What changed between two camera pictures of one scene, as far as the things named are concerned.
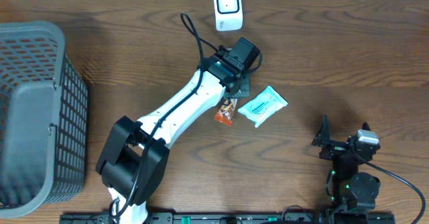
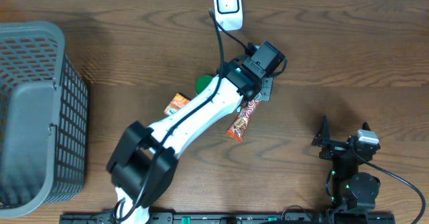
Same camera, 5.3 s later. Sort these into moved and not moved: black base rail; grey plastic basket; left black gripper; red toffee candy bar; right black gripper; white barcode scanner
Moved: red toffee candy bar; left black gripper
Not moved: grey plastic basket; white barcode scanner; black base rail; right black gripper
